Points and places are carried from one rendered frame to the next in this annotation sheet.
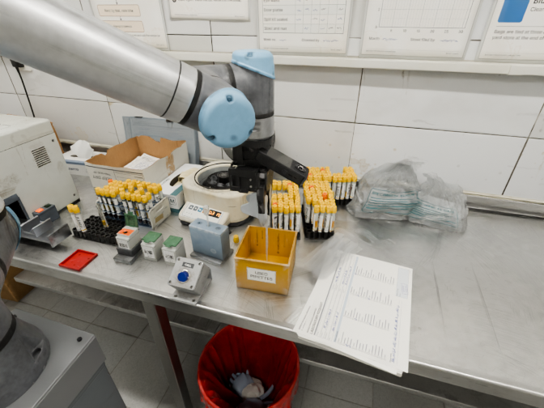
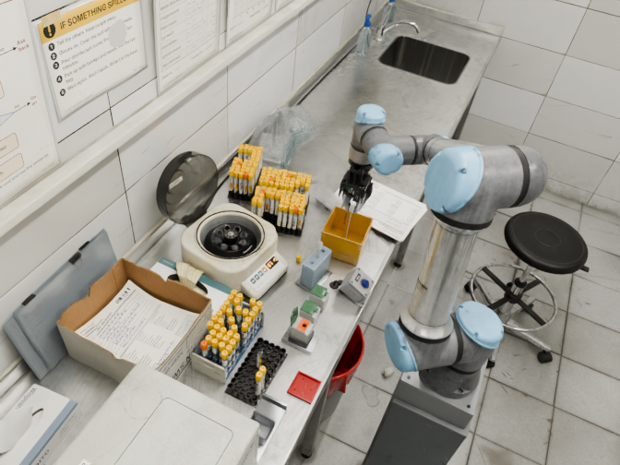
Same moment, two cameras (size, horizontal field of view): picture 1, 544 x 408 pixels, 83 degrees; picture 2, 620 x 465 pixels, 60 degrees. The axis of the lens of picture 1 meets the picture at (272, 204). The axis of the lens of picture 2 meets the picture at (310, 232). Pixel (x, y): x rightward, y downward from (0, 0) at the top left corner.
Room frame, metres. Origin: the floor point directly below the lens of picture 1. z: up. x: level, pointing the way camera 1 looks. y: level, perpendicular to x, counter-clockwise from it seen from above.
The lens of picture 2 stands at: (0.65, 1.23, 2.12)
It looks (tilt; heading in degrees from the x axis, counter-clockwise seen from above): 45 degrees down; 273
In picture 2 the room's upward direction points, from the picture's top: 8 degrees clockwise
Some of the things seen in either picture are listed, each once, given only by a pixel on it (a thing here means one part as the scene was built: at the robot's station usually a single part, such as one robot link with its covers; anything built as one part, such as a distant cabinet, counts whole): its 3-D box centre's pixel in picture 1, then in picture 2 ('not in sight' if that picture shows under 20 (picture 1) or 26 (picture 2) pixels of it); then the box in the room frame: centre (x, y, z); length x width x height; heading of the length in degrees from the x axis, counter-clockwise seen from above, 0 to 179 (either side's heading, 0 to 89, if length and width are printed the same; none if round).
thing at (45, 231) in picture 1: (32, 227); (254, 437); (0.73, 0.71, 0.92); 0.21 x 0.07 x 0.05; 73
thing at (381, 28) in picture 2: not in sight; (400, 27); (0.46, -1.60, 0.94); 0.24 x 0.17 x 0.14; 163
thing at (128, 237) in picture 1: (129, 240); (302, 331); (0.67, 0.40, 0.92); 0.05 x 0.04 x 0.06; 164
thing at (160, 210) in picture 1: (133, 207); (229, 339); (0.86, 0.46, 0.91); 0.20 x 0.10 x 0.07; 73
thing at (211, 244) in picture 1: (210, 240); (315, 268); (0.67, 0.17, 0.92); 0.10 x 0.07 x 0.10; 65
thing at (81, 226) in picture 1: (100, 218); (257, 361); (0.77, 0.52, 0.93); 0.17 x 0.09 x 0.11; 73
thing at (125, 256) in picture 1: (131, 248); (301, 337); (0.67, 0.40, 0.89); 0.09 x 0.05 x 0.04; 164
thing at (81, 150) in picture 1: (83, 155); (18, 435); (1.23, 0.81, 0.94); 0.22 x 0.12 x 0.13; 77
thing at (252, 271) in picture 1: (267, 258); (345, 235); (0.59, 0.01, 0.93); 0.13 x 0.13 x 0.10; 78
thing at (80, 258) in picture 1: (78, 259); (304, 387); (0.64, 0.54, 0.88); 0.07 x 0.07 x 0.01; 73
